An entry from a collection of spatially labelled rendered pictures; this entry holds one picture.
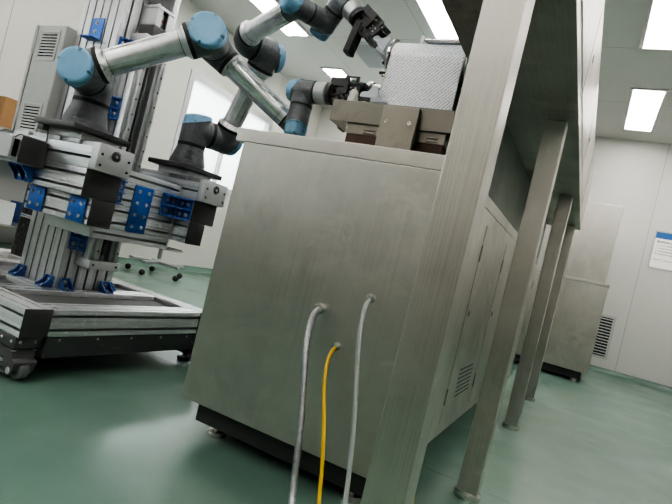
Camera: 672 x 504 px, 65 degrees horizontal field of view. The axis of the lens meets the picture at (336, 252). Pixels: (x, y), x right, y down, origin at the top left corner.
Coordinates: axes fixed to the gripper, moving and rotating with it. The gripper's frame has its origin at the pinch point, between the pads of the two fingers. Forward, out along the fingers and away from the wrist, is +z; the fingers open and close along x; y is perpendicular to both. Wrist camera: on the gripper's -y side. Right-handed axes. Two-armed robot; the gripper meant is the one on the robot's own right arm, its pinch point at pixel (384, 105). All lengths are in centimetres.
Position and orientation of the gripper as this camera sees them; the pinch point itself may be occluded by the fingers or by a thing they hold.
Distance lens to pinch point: 169.5
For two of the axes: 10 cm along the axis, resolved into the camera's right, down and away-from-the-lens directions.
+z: 8.7, 2.1, -4.4
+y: 2.4, -9.7, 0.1
